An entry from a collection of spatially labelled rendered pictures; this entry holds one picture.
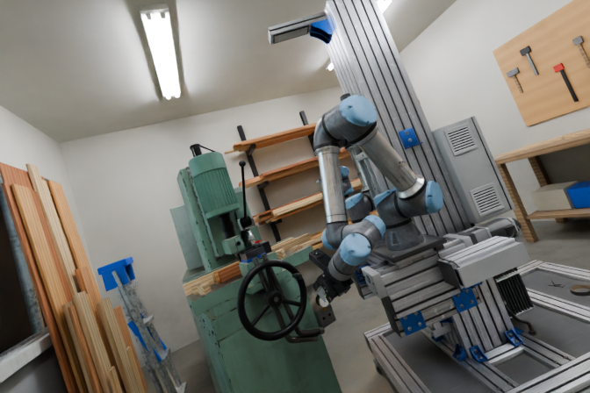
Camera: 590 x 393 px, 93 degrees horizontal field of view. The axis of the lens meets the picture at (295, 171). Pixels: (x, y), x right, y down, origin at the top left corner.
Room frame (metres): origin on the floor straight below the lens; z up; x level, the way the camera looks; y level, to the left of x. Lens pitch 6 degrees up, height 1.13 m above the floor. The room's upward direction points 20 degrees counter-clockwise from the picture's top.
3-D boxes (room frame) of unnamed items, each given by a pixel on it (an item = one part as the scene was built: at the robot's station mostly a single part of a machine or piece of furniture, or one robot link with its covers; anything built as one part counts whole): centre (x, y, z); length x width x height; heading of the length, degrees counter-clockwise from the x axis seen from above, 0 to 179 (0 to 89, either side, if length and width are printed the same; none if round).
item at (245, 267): (1.26, 0.29, 0.91); 0.15 x 0.14 x 0.09; 120
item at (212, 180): (1.42, 0.41, 1.35); 0.18 x 0.18 x 0.31
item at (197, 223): (1.67, 0.56, 1.16); 0.22 x 0.22 x 0.72; 30
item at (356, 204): (1.68, -0.28, 0.98); 0.13 x 0.12 x 0.14; 110
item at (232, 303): (1.36, 0.38, 0.82); 0.40 x 0.21 x 0.04; 120
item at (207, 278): (1.45, 0.40, 0.92); 0.60 x 0.02 x 0.05; 120
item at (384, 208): (1.18, -0.33, 0.98); 0.13 x 0.12 x 0.14; 39
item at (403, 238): (1.18, -0.33, 0.87); 0.15 x 0.15 x 0.10
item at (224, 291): (1.34, 0.33, 0.87); 0.61 x 0.30 x 0.06; 120
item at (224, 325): (1.52, 0.47, 0.76); 0.57 x 0.45 x 0.09; 30
